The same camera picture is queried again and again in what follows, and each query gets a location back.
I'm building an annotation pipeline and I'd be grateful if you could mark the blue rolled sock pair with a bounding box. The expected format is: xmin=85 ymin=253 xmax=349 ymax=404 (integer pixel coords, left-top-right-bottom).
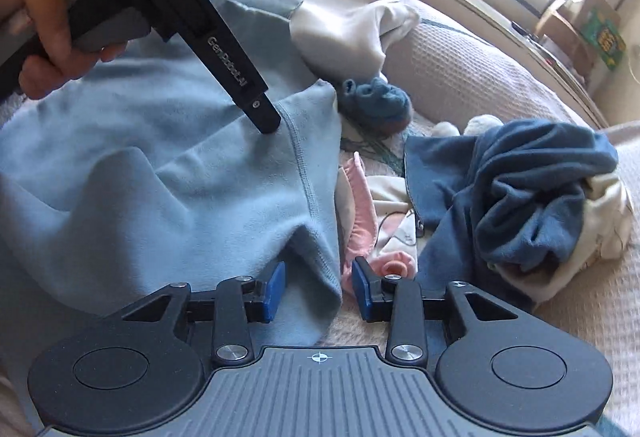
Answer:
xmin=334 ymin=77 xmax=413 ymax=135

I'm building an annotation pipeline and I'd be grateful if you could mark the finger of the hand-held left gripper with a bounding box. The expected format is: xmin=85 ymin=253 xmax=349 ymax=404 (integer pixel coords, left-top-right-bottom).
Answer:
xmin=245 ymin=92 xmax=284 ymax=135

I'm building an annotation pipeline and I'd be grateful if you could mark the green printed box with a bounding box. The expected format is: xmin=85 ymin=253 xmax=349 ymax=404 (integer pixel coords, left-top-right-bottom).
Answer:
xmin=580 ymin=7 xmax=628 ymax=70

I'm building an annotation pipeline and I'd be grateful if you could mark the light blue fleece garment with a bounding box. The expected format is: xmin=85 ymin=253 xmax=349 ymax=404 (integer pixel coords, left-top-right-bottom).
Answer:
xmin=0 ymin=0 xmax=346 ymax=348

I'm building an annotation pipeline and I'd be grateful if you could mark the leaf print waffle sofa cover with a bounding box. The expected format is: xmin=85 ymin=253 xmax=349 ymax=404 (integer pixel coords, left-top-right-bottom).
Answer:
xmin=310 ymin=117 xmax=640 ymax=437

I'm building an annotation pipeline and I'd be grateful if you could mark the cardboard box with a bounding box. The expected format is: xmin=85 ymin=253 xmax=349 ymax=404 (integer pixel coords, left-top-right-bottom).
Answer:
xmin=535 ymin=0 xmax=608 ymax=78

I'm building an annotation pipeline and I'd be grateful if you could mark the dark blue fleece garment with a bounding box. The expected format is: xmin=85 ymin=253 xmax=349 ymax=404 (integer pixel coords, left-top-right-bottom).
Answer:
xmin=404 ymin=119 xmax=621 ymax=313

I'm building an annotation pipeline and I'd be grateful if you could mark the white plush toy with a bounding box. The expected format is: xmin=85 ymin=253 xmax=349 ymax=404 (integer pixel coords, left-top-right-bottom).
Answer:
xmin=432 ymin=114 xmax=506 ymax=138

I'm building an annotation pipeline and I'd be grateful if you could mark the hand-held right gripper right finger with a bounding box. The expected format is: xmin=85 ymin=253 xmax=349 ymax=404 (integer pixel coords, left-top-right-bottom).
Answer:
xmin=351 ymin=256 xmax=518 ymax=363

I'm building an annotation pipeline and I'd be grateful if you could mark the person's left hand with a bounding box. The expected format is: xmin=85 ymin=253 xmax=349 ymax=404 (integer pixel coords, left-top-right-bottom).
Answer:
xmin=0 ymin=0 xmax=128 ymax=102

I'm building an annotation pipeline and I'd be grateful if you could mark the black car key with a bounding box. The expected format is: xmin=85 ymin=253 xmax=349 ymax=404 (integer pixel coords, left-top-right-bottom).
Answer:
xmin=511 ymin=19 xmax=543 ymax=42

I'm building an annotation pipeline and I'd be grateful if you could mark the white ribbed sweater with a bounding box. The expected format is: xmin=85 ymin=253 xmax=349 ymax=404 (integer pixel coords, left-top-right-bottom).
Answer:
xmin=205 ymin=0 xmax=421 ymax=82

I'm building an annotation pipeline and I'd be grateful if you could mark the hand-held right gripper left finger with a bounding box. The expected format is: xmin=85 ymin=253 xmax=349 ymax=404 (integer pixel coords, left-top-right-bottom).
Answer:
xmin=122 ymin=261 xmax=287 ymax=365

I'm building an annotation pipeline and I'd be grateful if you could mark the pink ruffled printed garment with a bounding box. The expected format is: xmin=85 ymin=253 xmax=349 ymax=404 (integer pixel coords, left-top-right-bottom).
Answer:
xmin=337 ymin=152 xmax=426 ymax=288

